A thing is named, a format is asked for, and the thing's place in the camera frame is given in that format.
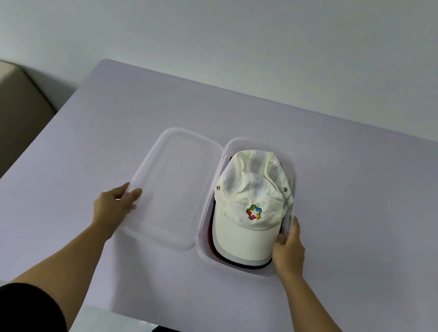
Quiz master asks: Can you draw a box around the person's right hand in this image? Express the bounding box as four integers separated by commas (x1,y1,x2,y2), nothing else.
268,213,312,279

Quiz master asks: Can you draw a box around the clear plastic box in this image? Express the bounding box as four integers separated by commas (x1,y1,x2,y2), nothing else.
194,132,305,282

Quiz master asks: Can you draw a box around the black and red cap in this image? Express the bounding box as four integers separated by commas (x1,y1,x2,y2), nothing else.
202,200,238,262

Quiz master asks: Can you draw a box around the person's left forearm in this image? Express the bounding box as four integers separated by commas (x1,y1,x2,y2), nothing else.
6,215,115,332

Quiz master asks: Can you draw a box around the clear plastic lid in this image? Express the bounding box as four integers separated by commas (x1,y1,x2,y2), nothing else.
120,121,224,256

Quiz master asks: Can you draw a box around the white cap with logo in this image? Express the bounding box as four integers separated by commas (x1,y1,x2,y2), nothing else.
203,144,302,272

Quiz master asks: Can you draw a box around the person's left hand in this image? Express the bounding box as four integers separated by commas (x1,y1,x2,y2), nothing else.
88,177,144,242

